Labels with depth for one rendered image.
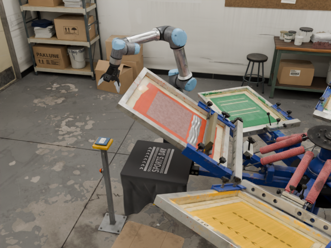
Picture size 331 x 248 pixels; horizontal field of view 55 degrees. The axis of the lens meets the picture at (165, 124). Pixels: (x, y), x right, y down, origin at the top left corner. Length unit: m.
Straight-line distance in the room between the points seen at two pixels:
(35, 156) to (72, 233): 1.39
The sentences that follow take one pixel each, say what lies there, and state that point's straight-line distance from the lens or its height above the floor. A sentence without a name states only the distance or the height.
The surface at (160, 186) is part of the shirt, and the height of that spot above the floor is 0.89.
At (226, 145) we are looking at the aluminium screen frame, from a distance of 2.25.
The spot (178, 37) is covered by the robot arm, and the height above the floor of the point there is 1.78.
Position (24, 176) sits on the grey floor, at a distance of 4.06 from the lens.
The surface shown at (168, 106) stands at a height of 1.37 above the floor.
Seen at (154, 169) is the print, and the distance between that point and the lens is 2.33.
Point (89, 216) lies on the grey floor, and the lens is 3.38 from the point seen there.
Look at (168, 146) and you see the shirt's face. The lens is 2.56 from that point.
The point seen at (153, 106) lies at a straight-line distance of 2.13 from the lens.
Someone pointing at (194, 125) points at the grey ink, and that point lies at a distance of 2.23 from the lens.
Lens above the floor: 2.44
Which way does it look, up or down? 32 degrees down
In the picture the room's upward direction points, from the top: straight up
